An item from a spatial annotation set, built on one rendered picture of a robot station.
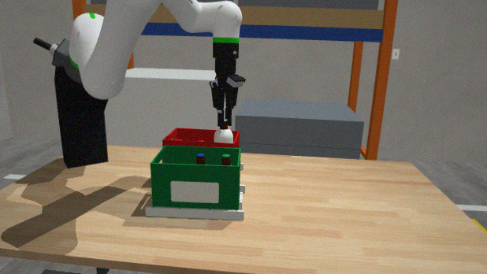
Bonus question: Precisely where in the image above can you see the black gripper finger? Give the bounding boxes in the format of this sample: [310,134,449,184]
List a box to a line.
[225,84,238,126]
[210,79,227,128]

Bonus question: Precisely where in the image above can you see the blue bottle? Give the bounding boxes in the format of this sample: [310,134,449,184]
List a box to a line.
[196,154,206,165]

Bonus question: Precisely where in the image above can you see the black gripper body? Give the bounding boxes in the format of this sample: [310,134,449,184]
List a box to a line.
[215,59,236,88]

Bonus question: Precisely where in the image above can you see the green crate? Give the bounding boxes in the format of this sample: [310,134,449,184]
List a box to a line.
[151,146,241,210]

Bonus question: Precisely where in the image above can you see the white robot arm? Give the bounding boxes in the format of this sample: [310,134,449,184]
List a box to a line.
[33,0,242,99]

